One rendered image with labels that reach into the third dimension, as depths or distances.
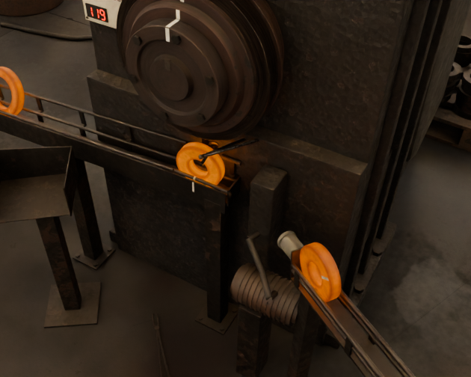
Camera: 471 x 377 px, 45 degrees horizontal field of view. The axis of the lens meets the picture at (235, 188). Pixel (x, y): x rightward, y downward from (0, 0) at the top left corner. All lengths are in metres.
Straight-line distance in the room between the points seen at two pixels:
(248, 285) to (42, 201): 0.71
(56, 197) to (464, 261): 1.72
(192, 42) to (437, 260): 1.64
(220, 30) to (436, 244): 1.63
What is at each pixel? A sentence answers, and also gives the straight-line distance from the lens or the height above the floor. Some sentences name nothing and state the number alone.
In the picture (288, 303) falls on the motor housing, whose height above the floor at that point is 0.52.
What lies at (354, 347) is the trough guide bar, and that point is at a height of 0.69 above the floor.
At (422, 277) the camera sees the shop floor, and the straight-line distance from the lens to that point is 2.53.
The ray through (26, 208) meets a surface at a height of 0.60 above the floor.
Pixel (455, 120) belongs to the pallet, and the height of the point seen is 0.14.
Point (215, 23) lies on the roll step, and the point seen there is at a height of 1.26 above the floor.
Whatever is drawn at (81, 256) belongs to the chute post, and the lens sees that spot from 2.51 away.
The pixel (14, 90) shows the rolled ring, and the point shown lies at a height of 0.73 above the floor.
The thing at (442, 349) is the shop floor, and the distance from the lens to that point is 2.34.
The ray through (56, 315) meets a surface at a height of 0.01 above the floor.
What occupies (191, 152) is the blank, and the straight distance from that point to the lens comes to 1.71.
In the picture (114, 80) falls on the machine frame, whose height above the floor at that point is 0.87.
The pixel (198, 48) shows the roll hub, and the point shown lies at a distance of 1.35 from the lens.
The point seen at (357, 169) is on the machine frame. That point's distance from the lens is 1.58.
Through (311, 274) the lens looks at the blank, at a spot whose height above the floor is 0.68.
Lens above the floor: 1.88
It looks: 43 degrees down
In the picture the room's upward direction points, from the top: 2 degrees clockwise
